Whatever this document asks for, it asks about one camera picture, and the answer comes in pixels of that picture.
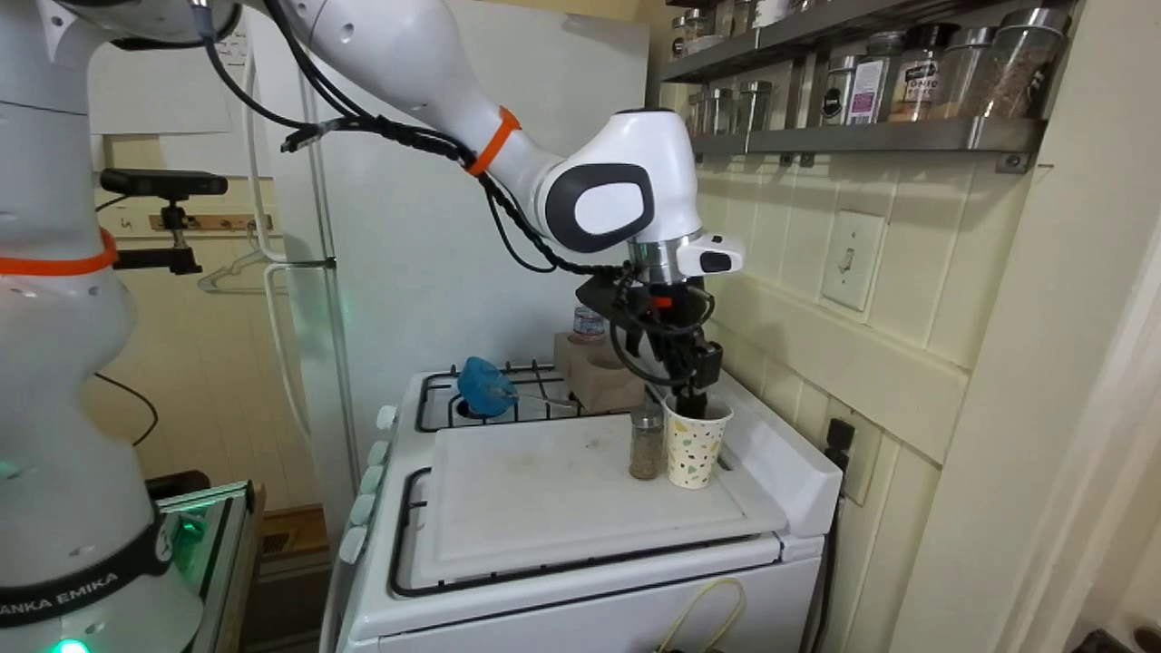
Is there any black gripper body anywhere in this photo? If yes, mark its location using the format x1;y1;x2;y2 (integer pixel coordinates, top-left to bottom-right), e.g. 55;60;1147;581
628;284;725;366

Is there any dotted paper cup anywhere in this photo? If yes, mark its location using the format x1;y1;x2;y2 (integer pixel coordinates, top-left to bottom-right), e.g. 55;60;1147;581
662;397;737;494

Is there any glass jar with lid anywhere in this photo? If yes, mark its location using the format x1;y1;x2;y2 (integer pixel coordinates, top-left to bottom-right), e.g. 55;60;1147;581
566;301;611;347

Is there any black stove grate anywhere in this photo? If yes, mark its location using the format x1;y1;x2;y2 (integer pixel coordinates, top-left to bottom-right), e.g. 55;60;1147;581
413;360;588;436
384;461;793;602

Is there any white plastic cutting board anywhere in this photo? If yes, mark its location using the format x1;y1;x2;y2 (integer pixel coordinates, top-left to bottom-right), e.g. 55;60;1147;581
426;414;762;592

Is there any white gas stove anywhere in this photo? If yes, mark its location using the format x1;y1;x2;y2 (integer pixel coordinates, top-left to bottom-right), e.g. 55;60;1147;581
316;360;851;653

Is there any metal spice rack shelf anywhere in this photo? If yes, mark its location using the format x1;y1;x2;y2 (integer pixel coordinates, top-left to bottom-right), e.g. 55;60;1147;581
662;0;1080;85
686;113;1054;172

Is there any white refrigerator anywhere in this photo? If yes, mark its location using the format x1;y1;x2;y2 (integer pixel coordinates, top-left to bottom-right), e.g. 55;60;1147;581
242;3;656;489

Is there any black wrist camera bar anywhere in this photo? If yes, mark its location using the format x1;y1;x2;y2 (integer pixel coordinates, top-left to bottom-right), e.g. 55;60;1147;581
572;273;718;326

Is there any cream light switch plate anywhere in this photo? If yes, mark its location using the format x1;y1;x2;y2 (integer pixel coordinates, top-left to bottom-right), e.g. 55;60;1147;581
822;206;890;315

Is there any orange cable strap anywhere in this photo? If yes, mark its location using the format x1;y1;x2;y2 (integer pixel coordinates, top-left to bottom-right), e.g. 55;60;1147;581
466;102;525;180

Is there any black camera on stand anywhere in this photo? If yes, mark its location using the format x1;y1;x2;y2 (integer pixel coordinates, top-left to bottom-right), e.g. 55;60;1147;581
96;164;235;279

